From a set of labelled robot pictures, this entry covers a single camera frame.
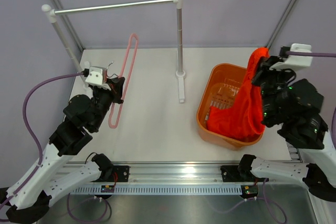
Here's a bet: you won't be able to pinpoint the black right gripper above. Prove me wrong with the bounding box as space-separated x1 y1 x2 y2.
249 56 292 122

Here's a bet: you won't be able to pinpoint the orange shorts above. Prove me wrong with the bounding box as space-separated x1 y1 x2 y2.
207 47 269 140

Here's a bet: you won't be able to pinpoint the pink clothes hanger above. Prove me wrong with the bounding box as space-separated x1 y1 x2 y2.
106 33 139 129

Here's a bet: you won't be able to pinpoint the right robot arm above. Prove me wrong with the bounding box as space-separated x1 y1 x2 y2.
237 56 335 202

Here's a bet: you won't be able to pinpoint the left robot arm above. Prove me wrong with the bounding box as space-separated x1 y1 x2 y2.
1 77 125 223

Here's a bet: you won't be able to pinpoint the orange plastic laundry basket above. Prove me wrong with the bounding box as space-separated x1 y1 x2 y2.
196 63 262 151

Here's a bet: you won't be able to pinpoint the white metal clothes rack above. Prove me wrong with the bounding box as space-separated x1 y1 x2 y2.
41 0 186 103

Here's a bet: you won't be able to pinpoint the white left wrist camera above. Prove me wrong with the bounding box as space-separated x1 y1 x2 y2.
83 66 111 90

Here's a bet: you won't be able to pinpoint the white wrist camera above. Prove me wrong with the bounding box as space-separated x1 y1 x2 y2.
269 43 312 72
83 66 111 90

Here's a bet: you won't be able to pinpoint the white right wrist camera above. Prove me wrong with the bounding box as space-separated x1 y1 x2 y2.
269 43 312 72

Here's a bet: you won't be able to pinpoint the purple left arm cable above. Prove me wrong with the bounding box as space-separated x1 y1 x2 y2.
0 70 89 222

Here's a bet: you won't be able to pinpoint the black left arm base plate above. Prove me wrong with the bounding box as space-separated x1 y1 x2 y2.
109 165 130 183

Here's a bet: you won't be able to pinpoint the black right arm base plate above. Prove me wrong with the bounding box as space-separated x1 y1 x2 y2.
220 165 269 182

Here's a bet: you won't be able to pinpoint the aluminium mounting rail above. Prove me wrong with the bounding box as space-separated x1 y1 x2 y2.
112 161 309 185

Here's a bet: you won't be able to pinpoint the white slotted cable duct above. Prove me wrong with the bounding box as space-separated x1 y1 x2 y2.
71 184 242 196

